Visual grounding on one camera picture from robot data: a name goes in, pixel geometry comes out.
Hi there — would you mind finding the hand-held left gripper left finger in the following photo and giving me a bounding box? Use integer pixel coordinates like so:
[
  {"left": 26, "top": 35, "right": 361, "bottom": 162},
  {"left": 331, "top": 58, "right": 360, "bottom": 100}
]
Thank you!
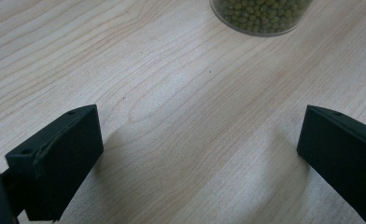
[{"left": 4, "top": 104, "right": 105, "bottom": 222}]

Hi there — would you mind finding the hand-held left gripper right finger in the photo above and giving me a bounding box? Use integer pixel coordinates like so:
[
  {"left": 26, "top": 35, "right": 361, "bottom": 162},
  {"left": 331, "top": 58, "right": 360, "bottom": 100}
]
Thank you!
[{"left": 296, "top": 105, "right": 366, "bottom": 223}]

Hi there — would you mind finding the glass jar of green beans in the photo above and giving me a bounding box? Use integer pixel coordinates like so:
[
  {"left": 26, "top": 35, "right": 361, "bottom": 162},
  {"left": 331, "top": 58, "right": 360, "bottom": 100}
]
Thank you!
[{"left": 209, "top": 0, "right": 314, "bottom": 37}]

